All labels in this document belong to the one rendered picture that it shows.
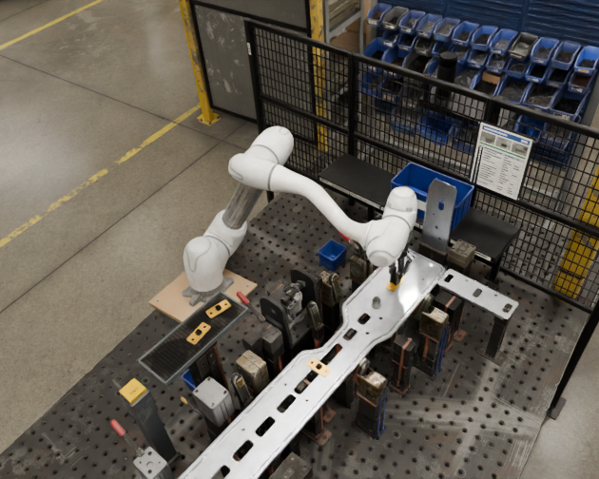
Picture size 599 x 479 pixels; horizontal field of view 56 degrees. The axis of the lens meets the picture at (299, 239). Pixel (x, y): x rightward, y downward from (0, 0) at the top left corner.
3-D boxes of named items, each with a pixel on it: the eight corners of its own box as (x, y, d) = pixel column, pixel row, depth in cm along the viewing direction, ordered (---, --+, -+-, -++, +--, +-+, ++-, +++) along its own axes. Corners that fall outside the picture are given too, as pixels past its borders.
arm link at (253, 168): (266, 171, 196) (282, 150, 205) (221, 159, 201) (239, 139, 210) (267, 200, 205) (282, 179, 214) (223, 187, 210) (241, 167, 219)
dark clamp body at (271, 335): (280, 408, 216) (271, 351, 190) (256, 389, 223) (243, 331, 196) (299, 388, 222) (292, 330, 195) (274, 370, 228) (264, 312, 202)
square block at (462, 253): (454, 316, 242) (467, 258, 217) (438, 306, 246) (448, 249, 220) (464, 304, 246) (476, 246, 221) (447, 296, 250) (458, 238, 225)
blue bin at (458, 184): (452, 232, 231) (455, 208, 222) (388, 204, 246) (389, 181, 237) (470, 209, 240) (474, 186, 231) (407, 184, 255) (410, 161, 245)
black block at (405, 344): (405, 400, 215) (412, 357, 195) (382, 385, 221) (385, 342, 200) (416, 386, 219) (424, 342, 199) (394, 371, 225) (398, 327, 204)
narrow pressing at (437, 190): (445, 254, 227) (456, 188, 203) (420, 241, 233) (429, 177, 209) (446, 253, 227) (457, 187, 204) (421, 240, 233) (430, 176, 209)
